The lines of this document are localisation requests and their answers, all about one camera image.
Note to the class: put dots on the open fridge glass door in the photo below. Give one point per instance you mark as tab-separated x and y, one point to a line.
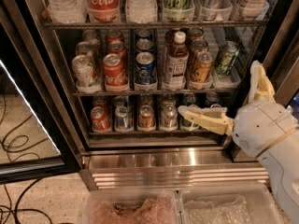
39	132

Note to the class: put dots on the clear water bottle middle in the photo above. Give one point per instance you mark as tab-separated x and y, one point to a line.
141	11

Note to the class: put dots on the middle wire shelf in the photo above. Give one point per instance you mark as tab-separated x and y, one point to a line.
159	92

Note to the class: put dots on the orange can bottom shelf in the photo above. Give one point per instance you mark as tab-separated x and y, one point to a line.
146	117

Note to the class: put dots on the blue Pepsi can front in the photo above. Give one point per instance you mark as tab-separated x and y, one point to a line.
145	68

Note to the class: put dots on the white green can bottom shelf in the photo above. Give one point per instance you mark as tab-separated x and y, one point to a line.
169	117

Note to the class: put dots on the clear water bottle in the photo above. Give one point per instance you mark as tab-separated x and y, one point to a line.
141	11
67	11

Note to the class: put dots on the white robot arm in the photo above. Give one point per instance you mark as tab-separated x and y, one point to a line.
281	160

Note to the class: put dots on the red coca-cola can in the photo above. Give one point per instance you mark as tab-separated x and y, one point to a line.
117	47
114	70

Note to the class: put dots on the red Coca-Cola can front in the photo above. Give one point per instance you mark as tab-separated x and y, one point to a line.
114	70

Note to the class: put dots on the orange can shelf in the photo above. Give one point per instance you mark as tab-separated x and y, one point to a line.
146	117
197	46
201	67

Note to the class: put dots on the top wire shelf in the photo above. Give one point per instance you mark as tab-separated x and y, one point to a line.
152	25

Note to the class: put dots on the plastic bin with pink wrap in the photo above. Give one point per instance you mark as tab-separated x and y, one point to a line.
131	206

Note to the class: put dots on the steel fridge bottom grille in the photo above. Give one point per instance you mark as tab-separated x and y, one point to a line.
167	168

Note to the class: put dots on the tea bottle white cap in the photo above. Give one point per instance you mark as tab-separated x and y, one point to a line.
176	60

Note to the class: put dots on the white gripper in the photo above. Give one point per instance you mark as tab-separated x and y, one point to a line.
263	131

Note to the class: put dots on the orange can front middle shelf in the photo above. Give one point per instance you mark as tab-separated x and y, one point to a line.
201	67

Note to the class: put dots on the wire shelf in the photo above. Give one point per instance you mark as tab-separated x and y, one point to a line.
152	25
159	92

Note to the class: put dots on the clear water bottle left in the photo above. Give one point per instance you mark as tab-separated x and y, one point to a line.
67	11

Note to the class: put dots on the green can middle shelf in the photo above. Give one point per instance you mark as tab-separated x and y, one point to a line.
226	57

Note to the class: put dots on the plastic bin with clear wrap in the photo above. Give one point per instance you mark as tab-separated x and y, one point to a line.
228	203

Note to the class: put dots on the white can front middle shelf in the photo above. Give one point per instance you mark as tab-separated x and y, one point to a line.
84	71

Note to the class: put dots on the red can bottom shelf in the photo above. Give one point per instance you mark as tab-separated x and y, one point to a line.
100	121

